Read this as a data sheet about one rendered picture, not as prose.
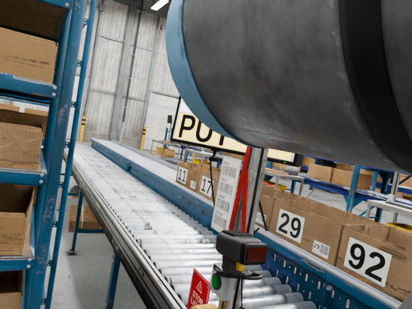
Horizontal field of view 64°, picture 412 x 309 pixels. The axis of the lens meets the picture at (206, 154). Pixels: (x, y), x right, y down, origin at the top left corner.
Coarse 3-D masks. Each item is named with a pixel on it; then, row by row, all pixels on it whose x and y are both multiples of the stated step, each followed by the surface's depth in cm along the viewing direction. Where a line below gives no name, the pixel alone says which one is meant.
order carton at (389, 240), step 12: (348, 228) 120; (360, 228) 127; (372, 228) 130; (384, 228) 134; (396, 228) 133; (348, 240) 119; (360, 240) 115; (372, 240) 111; (384, 240) 108; (396, 240) 133; (408, 240) 129; (396, 252) 104; (408, 252) 101; (396, 264) 103; (408, 264) 100; (360, 276) 113; (396, 276) 103; (408, 276) 100; (384, 288) 106; (396, 288) 103; (408, 288) 99
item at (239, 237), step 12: (216, 240) 74; (228, 240) 70; (240, 240) 67; (252, 240) 68; (228, 252) 70; (240, 252) 66; (252, 252) 66; (264, 252) 67; (228, 264) 72; (240, 264) 70; (252, 264) 66; (228, 276) 70
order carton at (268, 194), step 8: (264, 192) 203; (272, 192) 202; (280, 192) 196; (288, 192) 190; (264, 200) 163; (272, 200) 158; (312, 200) 173; (264, 208) 162; (272, 208) 157; (256, 224) 166
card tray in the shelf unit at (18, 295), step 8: (0, 272) 103; (8, 272) 104; (16, 272) 105; (0, 280) 99; (8, 280) 100; (16, 280) 101; (0, 288) 95; (8, 288) 96; (16, 288) 97; (0, 296) 77; (8, 296) 78; (16, 296) 79; (0, 304) 77; (8, 304) 78; (16, 304) 79
